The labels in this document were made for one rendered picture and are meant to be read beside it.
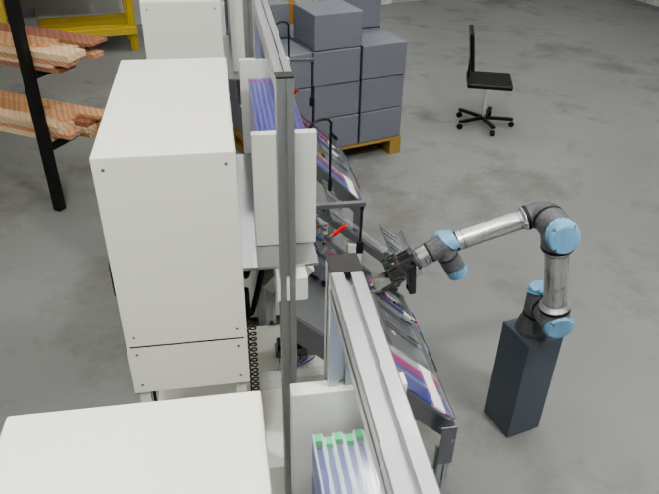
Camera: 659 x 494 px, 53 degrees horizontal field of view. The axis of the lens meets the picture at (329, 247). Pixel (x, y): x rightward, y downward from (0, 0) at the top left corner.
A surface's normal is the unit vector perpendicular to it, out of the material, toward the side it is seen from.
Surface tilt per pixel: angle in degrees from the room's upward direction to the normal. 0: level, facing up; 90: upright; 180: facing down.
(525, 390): 90
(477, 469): 0
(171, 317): 90
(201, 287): 90
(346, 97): 90
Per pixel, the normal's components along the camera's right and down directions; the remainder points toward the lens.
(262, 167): 0.16, 0.54
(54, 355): 0.02, -0.84
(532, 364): 0.39, 0.51
